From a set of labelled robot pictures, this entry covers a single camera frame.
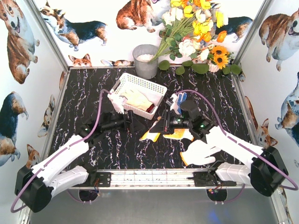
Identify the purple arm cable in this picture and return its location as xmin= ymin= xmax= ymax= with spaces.
xmin=10 ymin=90 xmax=115 ymax=213
xmin=176 ymin=90 xmax=295 ymax=191

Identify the blue dotted work glove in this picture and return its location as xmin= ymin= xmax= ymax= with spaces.
xmin=177 ymin=92 xmax=187 ymax=112

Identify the white plastic storage basket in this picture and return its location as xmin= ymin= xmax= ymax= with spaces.
xmin=108 ymin=73 xmax=167 ymax=120

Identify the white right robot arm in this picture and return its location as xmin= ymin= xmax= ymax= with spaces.
xmin=149 ymin=100 xmax=288 ymax=196

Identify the grey metal bucket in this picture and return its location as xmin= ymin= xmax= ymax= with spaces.
xmin=132 ymin=44 xmax=158 ymax=80

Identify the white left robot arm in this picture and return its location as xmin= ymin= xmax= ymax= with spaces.
xmin=14 ymin=92 xmax=142 ymax=213

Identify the artificial flower bouquet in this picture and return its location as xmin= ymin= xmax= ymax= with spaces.
xmin=150 ymin=0 xmax=250 ymax=75

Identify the aluminium front rail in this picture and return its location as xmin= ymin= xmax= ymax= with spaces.
xmin=70 ymin=169 xmax=280 ymax=189

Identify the orange dotted work glove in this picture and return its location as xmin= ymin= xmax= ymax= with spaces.
xmin=139 ymin=129 xmax=194 ymax=142

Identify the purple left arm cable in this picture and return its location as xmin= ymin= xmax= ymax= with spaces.
xmin=10 ymin=90 xmax=115 ymax=213

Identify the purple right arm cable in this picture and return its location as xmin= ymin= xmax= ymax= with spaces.
xmin=176 ymin=90 xmax=295 ymax=191

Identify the white cotton glove orange cuff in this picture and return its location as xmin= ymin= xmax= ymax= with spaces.
xmin=180 ymin=140 xmax=221 ymax=166

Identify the cream knit glove red cuff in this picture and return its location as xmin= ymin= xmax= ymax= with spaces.
xmin=131 ymin=102 xmax=155 ymax=113

